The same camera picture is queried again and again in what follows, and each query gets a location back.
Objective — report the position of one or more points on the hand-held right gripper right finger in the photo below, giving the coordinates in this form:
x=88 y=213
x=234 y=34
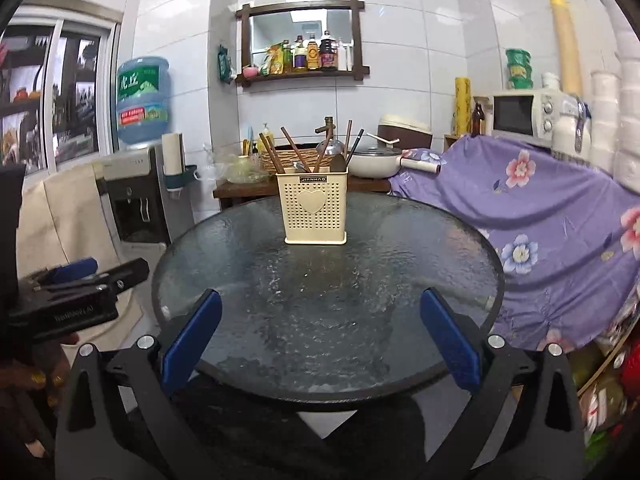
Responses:
x=450 y=345

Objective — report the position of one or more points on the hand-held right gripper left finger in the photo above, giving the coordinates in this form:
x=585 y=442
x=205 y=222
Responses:
x=192 y=345

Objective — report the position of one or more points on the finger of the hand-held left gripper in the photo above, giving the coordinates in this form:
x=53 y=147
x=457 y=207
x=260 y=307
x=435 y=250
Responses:
x=75 y=270
x=127 y=272

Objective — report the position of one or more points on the cream plastic utensil holder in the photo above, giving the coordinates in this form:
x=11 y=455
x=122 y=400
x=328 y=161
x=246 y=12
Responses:
x=312 y=220

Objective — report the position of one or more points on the brown wooden chopstick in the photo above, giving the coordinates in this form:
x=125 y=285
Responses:
x=264 y=150
x=291 y=145
x=272 y=155
x=324 y=154

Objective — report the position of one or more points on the large steel serving spoon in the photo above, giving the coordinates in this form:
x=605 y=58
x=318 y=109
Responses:
x=301 y=166

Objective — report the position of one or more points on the steel slotted ladle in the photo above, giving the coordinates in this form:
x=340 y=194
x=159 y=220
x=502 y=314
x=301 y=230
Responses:
x=330 y=147

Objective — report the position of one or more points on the person's left hand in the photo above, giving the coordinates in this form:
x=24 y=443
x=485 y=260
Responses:
x=30 y=370

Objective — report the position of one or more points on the water dispenser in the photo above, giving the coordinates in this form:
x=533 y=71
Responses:
x=130 y=185

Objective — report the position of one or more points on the dark wooden side table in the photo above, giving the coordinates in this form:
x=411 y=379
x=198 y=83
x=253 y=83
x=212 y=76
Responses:
x=235 y=192

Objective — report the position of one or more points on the clear plastic bag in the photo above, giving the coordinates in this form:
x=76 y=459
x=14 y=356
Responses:
x=240 y=170

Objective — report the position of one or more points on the person's dark clothing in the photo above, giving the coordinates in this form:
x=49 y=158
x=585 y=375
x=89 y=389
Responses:
x=310 y=450

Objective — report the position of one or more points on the purple floral cloth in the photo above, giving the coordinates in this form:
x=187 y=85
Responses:
x=550 y=220

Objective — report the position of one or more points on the sliding window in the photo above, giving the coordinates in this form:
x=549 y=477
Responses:
x=65 y=100

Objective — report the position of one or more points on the blue water jug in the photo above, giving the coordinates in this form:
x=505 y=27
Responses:
x=142 y=100

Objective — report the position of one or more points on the red plastic bag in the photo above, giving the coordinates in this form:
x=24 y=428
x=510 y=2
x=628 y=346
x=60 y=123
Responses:
x=632 y=370

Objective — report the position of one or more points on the white pan with lid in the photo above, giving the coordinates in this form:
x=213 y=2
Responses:
x=372 y=165

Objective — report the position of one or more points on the yellow dish soap bottle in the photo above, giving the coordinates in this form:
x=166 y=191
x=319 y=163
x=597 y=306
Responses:
x=270 y=136

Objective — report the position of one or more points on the wicker basin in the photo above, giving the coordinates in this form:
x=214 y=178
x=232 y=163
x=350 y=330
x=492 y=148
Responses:
x=307 y=155

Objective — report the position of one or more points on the brown cream rice cooker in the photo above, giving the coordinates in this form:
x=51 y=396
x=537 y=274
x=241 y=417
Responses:
x=405 y=132

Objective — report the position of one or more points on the brown glass bottle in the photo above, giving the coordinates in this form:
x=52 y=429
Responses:
x=478 y=120

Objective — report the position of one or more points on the green packet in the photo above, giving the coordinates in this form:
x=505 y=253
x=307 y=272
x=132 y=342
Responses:
x=225 y=62

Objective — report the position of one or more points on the pink bowl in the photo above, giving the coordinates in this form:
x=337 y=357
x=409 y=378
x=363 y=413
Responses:
x=250 y=70

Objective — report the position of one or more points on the white microwave oven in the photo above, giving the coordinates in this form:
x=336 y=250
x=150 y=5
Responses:
x=512 y=115

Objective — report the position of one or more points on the white electric kettle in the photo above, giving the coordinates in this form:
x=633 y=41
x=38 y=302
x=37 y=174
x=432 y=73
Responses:
x=565 y=135

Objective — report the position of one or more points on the yellow cling wrap roll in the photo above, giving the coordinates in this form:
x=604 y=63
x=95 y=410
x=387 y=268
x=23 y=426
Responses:
x=462 y=105

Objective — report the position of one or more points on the yellow snack packet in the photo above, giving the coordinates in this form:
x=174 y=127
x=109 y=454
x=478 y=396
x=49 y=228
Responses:
x=275 y=60

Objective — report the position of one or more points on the row of condiment bottles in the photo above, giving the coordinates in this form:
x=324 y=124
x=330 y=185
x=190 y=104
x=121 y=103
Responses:
x=300 y=57

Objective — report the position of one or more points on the white plastic container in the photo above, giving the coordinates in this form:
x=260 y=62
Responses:
x=550 y=80

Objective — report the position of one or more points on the wooden framed mirror shelf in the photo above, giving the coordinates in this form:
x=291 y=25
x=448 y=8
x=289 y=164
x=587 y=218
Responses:
x=300 y=6

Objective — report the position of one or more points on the tall stack of paper cups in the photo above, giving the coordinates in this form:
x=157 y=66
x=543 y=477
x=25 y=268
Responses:
x=565 y=45

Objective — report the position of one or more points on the teal wall holder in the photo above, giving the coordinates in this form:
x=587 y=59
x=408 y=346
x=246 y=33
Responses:
x=187 y=177

